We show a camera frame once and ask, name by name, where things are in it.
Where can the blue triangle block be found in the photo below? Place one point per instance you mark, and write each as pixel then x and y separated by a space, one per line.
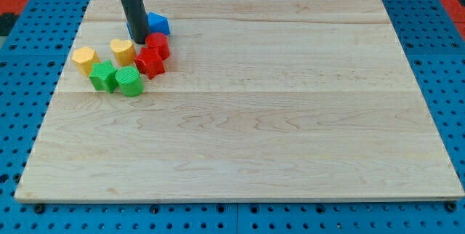
pixel 158 23

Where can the light wooden board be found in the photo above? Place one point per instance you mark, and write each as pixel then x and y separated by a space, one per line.
pixel 274 101

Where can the red star block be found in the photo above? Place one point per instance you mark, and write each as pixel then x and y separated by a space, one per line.
pixel 149 62

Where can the red cylinder block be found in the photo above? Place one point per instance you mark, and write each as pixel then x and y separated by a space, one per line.
pixel 160 42

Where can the green cylinder block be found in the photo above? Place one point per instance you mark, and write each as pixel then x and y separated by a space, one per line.
pixel 129 81

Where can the yellow heart block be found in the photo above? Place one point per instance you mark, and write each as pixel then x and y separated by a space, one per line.
pixel 123 51

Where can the green star block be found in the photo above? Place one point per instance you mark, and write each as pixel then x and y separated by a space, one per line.
pixel 103 76

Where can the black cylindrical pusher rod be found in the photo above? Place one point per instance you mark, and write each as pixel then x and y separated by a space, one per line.
pixel 136 17

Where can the yellow hexagon block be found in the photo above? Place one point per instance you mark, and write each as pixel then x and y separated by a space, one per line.
pixel 84 58

